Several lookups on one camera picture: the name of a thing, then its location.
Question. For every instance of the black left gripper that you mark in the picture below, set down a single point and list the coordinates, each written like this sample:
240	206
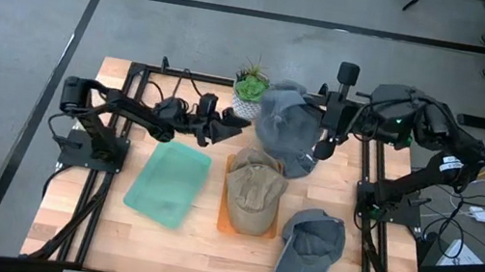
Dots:
205	118

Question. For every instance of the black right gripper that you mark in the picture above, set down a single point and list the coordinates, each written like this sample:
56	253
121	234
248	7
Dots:
343	118

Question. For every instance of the tan baseball cap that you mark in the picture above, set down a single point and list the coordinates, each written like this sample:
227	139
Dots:
257	197
251	154

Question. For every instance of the grey baseball cap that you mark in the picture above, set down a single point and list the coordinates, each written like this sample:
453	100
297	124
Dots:
287	128
310	249

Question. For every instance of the potted green succulent plant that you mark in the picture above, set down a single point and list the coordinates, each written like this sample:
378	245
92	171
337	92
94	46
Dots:
251	89

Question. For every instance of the teal translucent plastic bin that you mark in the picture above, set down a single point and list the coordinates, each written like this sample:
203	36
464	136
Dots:
167	182

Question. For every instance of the orange translucent plastic bin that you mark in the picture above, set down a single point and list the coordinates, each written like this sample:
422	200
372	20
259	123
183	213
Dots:
222	223

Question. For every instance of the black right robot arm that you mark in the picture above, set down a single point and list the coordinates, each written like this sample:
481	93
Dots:
437	172

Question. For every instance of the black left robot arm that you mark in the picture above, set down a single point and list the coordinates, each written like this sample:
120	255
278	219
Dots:
130	107

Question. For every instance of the white power strip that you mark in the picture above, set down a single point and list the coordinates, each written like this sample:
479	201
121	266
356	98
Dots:
479	214

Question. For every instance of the black aluminium table frame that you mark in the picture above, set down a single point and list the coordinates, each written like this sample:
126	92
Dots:
212	78

